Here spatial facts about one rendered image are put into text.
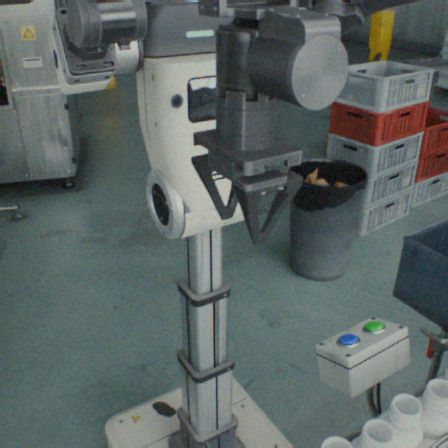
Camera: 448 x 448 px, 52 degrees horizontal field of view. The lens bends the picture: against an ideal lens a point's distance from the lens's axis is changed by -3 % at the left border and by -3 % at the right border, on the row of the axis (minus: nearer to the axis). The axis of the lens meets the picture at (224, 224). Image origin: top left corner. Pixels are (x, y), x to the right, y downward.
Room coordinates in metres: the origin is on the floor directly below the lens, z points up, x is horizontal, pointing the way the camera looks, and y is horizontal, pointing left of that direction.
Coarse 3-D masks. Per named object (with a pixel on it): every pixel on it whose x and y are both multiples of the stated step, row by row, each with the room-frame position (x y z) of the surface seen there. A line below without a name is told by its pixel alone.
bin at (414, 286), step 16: (432, 224) 1.28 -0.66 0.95; (416, 240) 1.24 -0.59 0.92; (432, 240) 1.28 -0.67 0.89; (416, 256) 1.16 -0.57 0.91; (432, 256) 1.12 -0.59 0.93; (400, 272) 1.20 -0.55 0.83; (416, 272) 1.15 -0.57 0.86; (432, 272) 1.11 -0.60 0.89; (400, 288) 1.19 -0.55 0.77; (416, 288) 1.14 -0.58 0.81; (432, 288) 1.10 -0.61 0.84; (416, 304) 1.13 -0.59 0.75; (432, 304) 1.09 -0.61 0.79; (432, 320) 1.07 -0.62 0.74
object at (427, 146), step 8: (432, 112) 3.93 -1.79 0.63; (440, 112) 3.86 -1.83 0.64; (432, 120) 3.91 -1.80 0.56; (440, 120) 3.85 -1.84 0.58; (424, 128) 3.33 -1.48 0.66; (432, 128) 3.37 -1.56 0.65; (440, 128) 3.44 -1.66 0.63; (424, 136) 3.33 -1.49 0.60; (432, 136) 3.39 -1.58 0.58; (440, 136) 3.45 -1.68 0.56; (424, 144) 3.33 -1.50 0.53; (432, 144) 3.40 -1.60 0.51; (440, 144) 3.47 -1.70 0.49; (424, 152) 3.34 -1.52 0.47; (432, 152) 3.41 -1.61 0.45
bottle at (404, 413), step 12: (396, 396) 0.41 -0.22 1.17; (408, 396) 0.41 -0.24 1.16; (396, 408) 0.39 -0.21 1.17; (408, 408) 0.41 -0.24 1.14; (420, 408) 0.39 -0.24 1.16; (396, 420) 0.39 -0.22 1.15; (408, 420) 0.38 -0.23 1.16; (396, 432) 0.38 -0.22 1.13; (408, 432) 0.38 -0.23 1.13; (420, 432) 0.39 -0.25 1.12; (396, 444) 0.37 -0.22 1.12; (408, 444) 0.37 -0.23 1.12
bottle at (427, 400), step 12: (432, 384) 0.44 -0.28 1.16; (444, 384) 0.43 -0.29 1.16; (420, 396) 0.45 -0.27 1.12; (432, 396) 0.41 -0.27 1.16; (444, 396) 0.43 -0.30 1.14; (432, 408) 0.41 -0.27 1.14; (444, 408) 0.40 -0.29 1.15; (420, 420) 0.41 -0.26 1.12; (432, 420) 0.40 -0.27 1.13; (444, 420) 0.40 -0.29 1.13; (432, 432) 0.39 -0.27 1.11; (444, 432) 0.39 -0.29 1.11; (420, 444) 0.40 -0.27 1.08; (444, 444) 0.40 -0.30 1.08
